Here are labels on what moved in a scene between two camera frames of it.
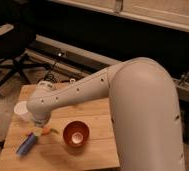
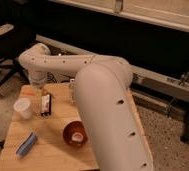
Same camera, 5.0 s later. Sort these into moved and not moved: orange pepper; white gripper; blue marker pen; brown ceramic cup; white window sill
Moved: white gripper; orange pepper
Not moved: brown ceramic cup; white window sill; blue marker pen
